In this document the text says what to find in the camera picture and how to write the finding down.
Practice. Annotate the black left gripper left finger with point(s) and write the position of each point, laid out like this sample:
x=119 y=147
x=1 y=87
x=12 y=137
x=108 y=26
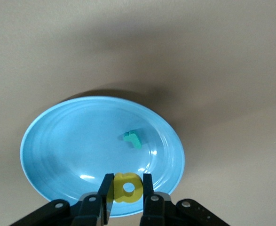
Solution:
x=86 y=212

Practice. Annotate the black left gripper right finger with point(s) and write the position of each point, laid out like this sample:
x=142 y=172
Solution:
x=156 y=212

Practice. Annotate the blue plate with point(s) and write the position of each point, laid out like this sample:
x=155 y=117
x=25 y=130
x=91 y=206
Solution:
x=69 y=146

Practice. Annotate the teal foam letter r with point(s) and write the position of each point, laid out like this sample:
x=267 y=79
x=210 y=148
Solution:
x=134 y=140

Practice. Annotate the yellow foam letter a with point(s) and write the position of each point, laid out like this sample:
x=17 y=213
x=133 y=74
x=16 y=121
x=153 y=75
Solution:
x=119 y=188

